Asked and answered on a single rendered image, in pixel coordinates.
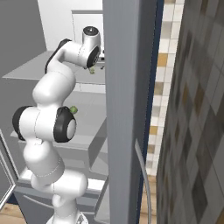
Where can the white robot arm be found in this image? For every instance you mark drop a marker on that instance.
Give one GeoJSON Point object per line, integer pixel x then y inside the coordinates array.
{"type": "Point", "coordinates": [52, 87]}

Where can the grey fridge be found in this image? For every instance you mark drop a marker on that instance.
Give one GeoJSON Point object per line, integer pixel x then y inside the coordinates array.
{"type": "Point", "coordinates": [20, 35]}

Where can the grey fridge drawer box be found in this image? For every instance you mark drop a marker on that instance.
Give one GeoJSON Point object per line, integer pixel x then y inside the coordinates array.
{"type": "Point", "coordinates": [87, 137]}

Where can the small green vegetable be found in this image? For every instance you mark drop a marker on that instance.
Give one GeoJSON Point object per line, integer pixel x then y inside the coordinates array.
{"type": "Point", "coordinates": [92, 70]}
{"type": "Point", "coordinates": [73, 109]}

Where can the grey framed fridge door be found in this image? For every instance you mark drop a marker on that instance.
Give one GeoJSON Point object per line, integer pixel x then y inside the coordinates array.
{"type": "Point", "coordinates": [5, 175]}

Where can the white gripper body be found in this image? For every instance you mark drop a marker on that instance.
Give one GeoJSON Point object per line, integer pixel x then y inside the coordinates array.
{"type": "Point", "coordinates": [102, 59]}

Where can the grey fridge shelf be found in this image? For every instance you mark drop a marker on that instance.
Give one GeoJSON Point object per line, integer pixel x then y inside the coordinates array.
{"type": "Point", "coordinates": [29, 68]}

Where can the grey freezer drawer front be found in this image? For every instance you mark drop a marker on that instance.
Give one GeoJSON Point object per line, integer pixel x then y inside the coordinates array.
{"type": "Point", "coordinates": [32, 201]}

